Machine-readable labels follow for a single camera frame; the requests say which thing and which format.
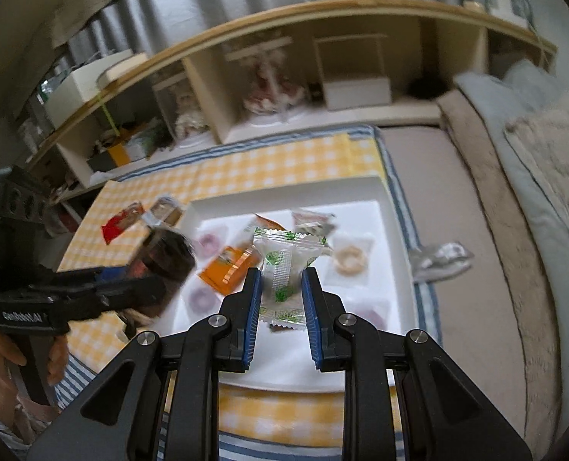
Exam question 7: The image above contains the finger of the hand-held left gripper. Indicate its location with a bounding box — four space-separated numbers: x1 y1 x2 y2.
38 267 132 293
49 274 169 322

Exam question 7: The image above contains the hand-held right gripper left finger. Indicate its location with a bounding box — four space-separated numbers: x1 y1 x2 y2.
25 268 265 461

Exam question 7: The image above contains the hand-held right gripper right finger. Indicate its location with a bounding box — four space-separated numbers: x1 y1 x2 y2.
300 268 535 461

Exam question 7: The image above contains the white tray box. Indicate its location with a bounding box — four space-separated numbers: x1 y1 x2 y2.
162 175 420 392

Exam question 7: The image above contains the black snack packet red label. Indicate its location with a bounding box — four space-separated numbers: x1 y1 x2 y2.
130 228 198 320

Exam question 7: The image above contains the purple donut clear packet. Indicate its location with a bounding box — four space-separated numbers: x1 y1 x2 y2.
181 276 228 320

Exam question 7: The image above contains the orange snack packet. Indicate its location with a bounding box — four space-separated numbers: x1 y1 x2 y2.
197 245 259 297

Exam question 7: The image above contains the pink donut clear packet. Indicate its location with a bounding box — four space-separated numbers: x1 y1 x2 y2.
193 223 232 260
349 295 392 332

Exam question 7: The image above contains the green leaf white packet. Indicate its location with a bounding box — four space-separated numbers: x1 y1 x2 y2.
252 227 332 331

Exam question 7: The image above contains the beige donut clear packet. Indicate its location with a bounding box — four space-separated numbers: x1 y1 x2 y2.
325 233 376 284

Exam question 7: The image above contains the small orange packet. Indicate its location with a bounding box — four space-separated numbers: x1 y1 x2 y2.
253 212 285 231

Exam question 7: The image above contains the person's left forearm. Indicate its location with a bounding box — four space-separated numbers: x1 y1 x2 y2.
0 389 62 449

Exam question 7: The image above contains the silver snack packet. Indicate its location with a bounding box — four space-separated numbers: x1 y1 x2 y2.
143 195 186 229

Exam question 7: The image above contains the orange storage box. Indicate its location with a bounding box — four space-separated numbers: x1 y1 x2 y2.
106 141 131 166

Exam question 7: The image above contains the tissue pack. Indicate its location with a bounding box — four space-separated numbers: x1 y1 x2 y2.
123 129 163 161

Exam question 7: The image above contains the crumpled silver wrapper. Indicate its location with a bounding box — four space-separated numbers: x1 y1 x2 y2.
407 241 475 282

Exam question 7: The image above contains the white container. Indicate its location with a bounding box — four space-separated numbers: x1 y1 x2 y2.
44 65 103 126

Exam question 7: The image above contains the yellow checked tablecloth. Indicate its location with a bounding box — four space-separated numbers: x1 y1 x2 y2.
56 125 441 461

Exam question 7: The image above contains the white dress doll box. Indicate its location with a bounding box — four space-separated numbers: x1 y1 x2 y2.
152 74 208 147

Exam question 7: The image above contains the beige bed sheet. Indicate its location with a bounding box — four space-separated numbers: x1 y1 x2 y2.
378 125 530 443

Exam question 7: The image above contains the wooden shelf unit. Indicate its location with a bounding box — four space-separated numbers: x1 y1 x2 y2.
25 0 559 202

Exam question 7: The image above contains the beige blanket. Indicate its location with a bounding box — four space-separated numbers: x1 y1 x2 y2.
436 89 554 443

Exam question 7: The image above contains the small white box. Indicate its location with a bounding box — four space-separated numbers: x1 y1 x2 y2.
323 77 393 111

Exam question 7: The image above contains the red dress doll box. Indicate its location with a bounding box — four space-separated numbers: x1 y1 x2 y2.
222 36 314 116

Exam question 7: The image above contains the cream knit pillow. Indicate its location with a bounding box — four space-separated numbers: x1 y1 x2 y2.
503 91 569 279

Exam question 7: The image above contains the grey blanket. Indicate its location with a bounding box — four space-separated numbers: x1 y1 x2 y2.
453 60 569 347

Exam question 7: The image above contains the green strap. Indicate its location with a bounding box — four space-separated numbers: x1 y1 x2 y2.
99 96 122 138

